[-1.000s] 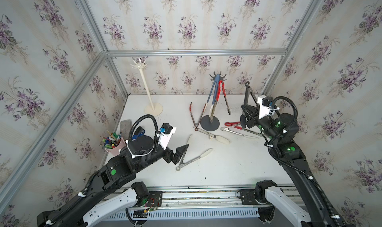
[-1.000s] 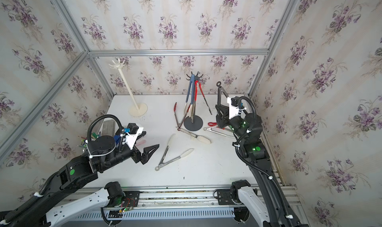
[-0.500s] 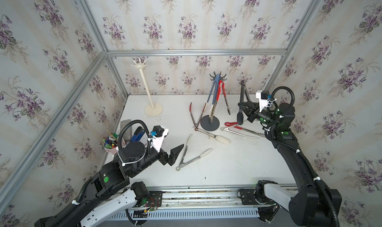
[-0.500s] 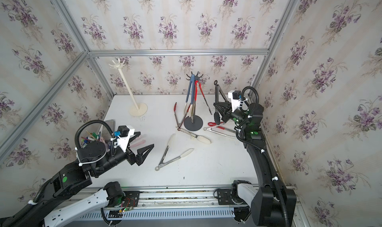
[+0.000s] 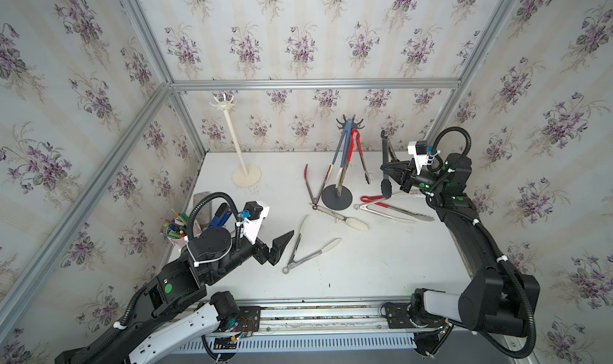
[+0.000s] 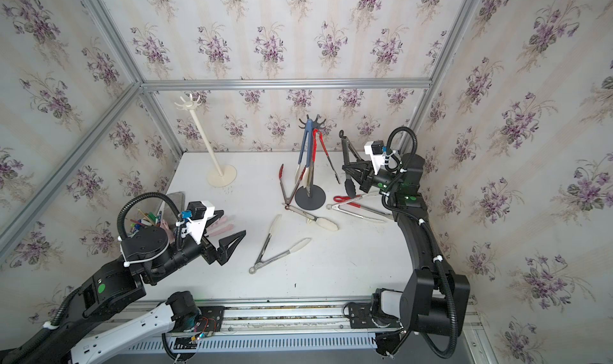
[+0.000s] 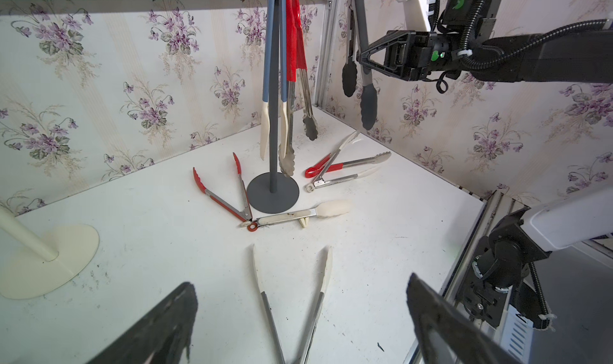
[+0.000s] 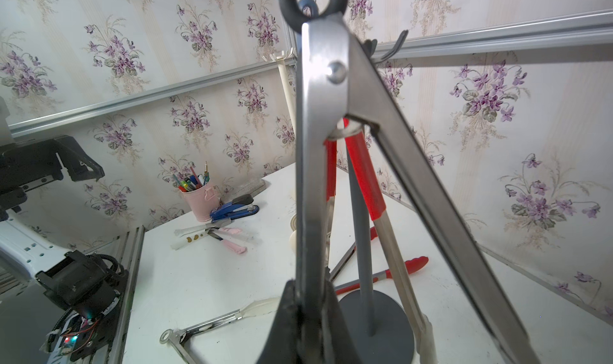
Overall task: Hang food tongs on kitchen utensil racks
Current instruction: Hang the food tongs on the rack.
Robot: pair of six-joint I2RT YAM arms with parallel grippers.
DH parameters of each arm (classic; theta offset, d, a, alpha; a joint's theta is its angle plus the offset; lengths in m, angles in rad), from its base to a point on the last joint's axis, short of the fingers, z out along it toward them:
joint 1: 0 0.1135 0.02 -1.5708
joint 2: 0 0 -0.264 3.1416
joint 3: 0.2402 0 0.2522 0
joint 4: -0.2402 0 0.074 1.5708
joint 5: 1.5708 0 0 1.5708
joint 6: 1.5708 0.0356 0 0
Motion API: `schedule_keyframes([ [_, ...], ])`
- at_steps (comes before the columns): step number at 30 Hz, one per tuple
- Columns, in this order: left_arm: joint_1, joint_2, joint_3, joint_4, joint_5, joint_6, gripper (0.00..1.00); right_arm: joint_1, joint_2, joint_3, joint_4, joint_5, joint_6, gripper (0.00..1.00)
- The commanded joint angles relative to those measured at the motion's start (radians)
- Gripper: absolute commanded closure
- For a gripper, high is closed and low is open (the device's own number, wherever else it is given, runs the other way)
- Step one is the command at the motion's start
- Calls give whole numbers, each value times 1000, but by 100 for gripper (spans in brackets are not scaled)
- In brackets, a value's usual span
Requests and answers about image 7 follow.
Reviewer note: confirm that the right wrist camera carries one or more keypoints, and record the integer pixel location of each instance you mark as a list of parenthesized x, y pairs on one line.
[(418, 14)]

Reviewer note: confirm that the black steel tongs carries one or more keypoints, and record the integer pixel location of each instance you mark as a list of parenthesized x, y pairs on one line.
[(357, 45)]

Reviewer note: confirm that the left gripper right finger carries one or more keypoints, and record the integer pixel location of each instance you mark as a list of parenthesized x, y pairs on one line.
[(443, 334)]

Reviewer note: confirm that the red handled tongs at right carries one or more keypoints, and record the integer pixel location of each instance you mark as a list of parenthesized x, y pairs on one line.
[(315, 170)]

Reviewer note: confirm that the dark grey utensil rack stand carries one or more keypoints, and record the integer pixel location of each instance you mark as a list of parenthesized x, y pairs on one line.
[(272, 192)]

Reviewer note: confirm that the cream utensil rack stand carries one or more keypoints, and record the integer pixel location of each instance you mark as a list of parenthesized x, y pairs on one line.
[(45, 264)]

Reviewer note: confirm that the red tipped steel tongs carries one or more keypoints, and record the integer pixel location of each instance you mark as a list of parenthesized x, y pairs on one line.
[(238, 203)]

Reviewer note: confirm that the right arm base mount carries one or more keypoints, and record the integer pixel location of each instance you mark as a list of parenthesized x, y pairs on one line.
[(504, 268)]

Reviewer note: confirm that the aluminium front rail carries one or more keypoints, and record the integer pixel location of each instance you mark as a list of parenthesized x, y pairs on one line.
[(514, 333)]

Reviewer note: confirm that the cream tipped steel tongs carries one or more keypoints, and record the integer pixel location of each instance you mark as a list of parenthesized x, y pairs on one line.
[(292, 290)]

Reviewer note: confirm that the red handled steel tongs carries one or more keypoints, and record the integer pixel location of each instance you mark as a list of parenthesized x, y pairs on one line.
[(296, 74)]

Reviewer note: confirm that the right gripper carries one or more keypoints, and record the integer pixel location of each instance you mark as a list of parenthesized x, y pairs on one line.
[(410, 55)]

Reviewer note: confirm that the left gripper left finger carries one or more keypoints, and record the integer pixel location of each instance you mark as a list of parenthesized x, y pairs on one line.
[(163, 335)]

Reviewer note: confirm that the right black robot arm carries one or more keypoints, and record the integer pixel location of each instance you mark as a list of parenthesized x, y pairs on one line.
[(579, 52)]

